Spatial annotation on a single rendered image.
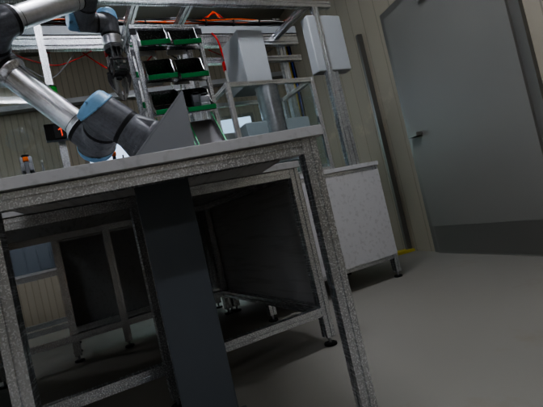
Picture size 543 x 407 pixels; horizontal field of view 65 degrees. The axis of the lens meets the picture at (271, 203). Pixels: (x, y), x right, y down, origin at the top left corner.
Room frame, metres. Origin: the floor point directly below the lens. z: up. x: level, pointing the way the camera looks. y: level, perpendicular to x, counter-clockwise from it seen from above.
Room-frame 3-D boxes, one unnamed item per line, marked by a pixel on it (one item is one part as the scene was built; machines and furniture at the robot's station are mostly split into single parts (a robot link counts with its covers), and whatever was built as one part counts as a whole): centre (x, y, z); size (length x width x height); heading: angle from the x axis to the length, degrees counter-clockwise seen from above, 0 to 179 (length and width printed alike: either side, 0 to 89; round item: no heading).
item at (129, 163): (1.41, 0.35, 0.84); 0.90 x 0.70 x 0.03; 106
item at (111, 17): (1.69, 0.48, 1.53); 0.09 x 0.08 x 0.11; 127
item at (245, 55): (3.05, -0.07, 1.50); 0.38 x 0.21 x 0.88; 27
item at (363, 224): (3.18, -0.18, 0.43); 1.11 x 0.68 x 0.86; 117
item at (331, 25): (3.15, -0.66, 1.42); 0.30 x 0.09 x 1.13; 117
